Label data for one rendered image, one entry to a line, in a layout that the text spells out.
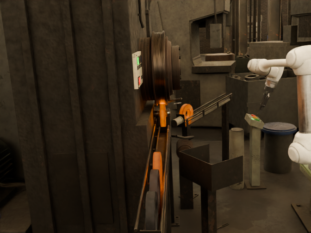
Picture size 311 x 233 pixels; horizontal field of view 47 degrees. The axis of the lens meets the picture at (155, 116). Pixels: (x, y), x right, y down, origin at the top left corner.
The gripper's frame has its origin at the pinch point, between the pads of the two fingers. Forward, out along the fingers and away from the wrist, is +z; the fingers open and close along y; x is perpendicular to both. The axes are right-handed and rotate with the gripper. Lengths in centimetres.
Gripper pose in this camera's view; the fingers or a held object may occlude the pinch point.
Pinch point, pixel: (260, 110)
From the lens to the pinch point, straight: 303.5
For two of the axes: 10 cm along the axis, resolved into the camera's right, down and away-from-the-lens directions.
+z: -2.9, 9.3, 2.3
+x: 9.5, 3.0, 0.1
